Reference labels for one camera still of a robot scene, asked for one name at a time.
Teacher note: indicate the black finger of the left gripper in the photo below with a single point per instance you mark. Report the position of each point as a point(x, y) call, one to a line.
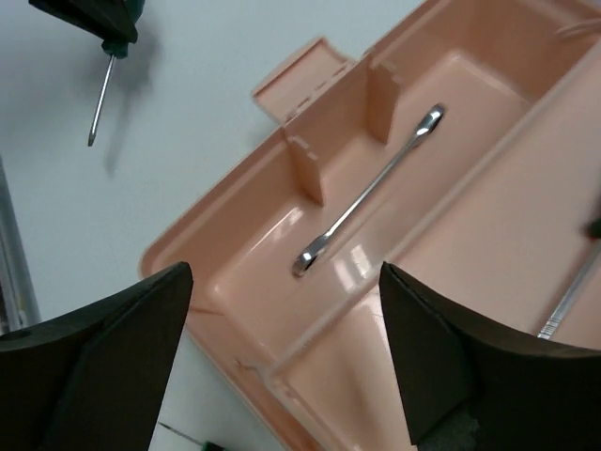
point(107, 19)

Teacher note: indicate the large green screwdriver tip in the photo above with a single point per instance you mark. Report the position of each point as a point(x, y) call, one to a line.
point(571, 293)

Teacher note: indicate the pink plastic toolbox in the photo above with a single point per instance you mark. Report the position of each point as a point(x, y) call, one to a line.
point(489, 210)

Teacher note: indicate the silver ratchet wrench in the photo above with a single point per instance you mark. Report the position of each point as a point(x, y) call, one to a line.
point(425, 127)

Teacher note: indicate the aluminium table edge rail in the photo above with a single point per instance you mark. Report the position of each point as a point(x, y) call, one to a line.
point(19, 307)

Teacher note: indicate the small precision screwdriver front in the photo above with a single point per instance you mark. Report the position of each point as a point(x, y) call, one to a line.
point(203, 446)

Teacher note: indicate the large green screwdriver front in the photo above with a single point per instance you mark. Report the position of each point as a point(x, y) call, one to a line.
point(115, 50)

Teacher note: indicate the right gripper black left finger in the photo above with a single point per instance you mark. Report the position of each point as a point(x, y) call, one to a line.
point(94, 379)

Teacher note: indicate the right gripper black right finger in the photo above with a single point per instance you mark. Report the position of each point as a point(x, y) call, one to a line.
point(468, 382)

